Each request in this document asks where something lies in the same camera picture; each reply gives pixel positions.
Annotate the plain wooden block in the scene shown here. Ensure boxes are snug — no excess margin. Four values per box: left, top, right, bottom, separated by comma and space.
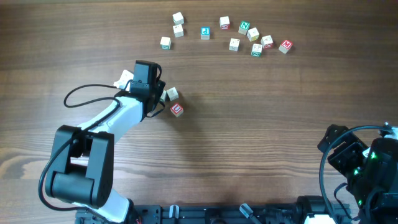
160, 90, 167, 103
166, 87, 179, 101
172, 12, 184, 25

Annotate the red letter U block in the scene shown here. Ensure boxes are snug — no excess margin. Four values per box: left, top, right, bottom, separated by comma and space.
170, 103, 183, 117

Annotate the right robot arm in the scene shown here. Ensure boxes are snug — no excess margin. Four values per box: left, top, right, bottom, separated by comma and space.
318, 123, 397, 223

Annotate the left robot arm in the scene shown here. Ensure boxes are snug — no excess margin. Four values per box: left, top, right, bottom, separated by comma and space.
38, 60, 165, 223

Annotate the wooden block with drawing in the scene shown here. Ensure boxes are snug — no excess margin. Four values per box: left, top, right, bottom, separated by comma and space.
173, 24, 184, 38

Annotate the blue letter P block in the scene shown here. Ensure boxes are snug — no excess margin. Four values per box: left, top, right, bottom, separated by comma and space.
200, 27, 210, 40

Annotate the wooden block picture top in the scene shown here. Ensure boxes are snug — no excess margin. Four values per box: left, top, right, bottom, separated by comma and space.
229, 38, 240, 52

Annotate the red letter M block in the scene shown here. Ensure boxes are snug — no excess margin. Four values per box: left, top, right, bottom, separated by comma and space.
279, 40, 293, 54

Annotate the wooden block green Z side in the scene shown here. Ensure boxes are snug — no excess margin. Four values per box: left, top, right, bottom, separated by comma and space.
251, 44, 262, 57

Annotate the green letter N block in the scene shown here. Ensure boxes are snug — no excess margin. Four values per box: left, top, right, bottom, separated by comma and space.
238, 21, 250, 35

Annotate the wooden block yellow side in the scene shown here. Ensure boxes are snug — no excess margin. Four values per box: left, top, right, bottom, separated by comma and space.
247, 27, 259, 42

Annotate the wooden block red G side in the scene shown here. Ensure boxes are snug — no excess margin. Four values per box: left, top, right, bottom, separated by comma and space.
261, 35, 274, 49

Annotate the right black camera cable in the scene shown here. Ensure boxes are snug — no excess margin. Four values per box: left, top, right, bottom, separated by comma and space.
318, 124, 386, 223

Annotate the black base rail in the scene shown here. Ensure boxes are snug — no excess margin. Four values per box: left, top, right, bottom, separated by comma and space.
75, 195, 355, 224

